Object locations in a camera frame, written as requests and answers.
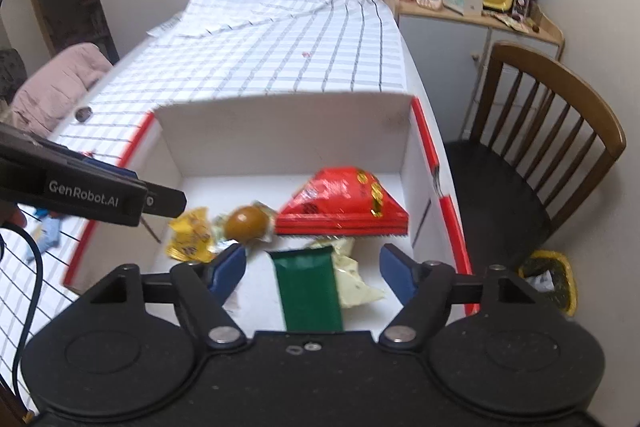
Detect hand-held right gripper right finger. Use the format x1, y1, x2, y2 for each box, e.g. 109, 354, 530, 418
377, 244, 548, 350

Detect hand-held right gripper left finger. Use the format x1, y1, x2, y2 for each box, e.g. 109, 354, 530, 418
75, 243, 248, 350

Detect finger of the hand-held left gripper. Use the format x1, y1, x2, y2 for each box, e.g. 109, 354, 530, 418
75, 154, 141, 182
142, 184, 187, 219

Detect pale yellow snack packet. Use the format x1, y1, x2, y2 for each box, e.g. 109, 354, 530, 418
305, 237, 387, 310

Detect yellow candy packet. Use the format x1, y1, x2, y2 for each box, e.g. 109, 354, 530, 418
166, 207, 217, 264

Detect blue snack packet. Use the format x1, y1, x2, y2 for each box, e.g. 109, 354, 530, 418
32, 212, 63, 264

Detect clear brown pastry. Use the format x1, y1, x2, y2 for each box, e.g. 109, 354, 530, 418
212, 202, 277, 243

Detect green snack packet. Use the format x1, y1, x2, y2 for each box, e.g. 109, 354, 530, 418
268, 244, 345, 333

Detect large red snack packet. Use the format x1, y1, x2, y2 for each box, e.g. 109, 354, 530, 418
274, 167, 411, 238

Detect red cardboard box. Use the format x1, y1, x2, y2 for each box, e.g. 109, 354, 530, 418
62, 93, 473, 318

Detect person's left hand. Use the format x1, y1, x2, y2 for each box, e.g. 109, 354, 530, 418
0, 201, 27, 229

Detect pink padded jacket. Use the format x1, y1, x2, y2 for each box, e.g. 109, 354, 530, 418
10, 43, 113, 140

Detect dark wooden chair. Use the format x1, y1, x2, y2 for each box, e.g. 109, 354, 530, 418
442, 42, 627, 265

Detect yellow waste bin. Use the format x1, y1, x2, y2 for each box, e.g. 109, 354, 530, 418
517, 249, 578, 318

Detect printed paper sheets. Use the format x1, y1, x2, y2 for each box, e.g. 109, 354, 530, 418
146, 18, 181, 36

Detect checked white tablecloth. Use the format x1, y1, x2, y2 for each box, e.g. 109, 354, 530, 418
0, 0, 406, 408

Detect small wooden-top cabinet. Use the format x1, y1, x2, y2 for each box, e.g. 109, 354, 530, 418
380, 0, 566, 142

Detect black cable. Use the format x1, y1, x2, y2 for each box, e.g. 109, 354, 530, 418
0, 224, 48, 413

